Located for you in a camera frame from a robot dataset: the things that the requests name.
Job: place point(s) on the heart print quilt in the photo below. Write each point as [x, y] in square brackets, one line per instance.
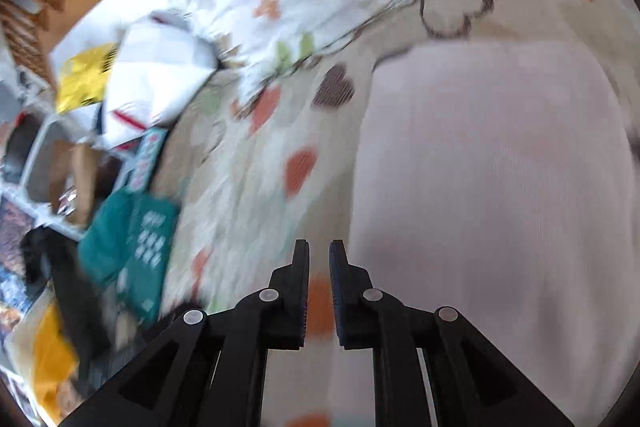
[240, 187]

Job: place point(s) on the brown cardboard piece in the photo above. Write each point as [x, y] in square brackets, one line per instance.
[80, 182]

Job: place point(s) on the white shelf unit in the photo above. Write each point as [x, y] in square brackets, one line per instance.
[35, 167]

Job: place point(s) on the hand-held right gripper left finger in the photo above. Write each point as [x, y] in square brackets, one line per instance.
[301, 287]

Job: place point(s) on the light pink garment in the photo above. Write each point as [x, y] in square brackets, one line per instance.
[490, 187]

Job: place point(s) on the light blue printed box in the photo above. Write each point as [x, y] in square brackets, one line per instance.
[145, 162]

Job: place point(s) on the white plastic bag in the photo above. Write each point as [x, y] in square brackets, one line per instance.
[150, 72]

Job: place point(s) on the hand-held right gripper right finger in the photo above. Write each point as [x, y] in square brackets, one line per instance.
[337, 297]

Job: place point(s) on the yellow bag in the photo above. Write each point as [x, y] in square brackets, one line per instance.
[50, 357]

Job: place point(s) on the yellow packet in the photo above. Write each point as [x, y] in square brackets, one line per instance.
[82, 77]

